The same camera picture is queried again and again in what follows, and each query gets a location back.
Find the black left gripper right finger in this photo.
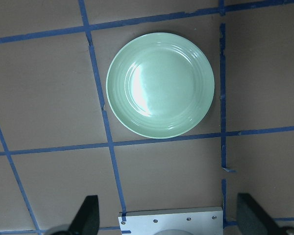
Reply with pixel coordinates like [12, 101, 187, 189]
[236, 193, 294, 235]

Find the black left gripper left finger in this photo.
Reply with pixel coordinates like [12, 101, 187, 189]
[46, 195, 100, 235]

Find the light green ceramic plate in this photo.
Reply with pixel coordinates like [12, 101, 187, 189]
[106, 32, 215, 139]

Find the white metal base plate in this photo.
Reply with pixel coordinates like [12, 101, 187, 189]
[118, 207, 223, 235]

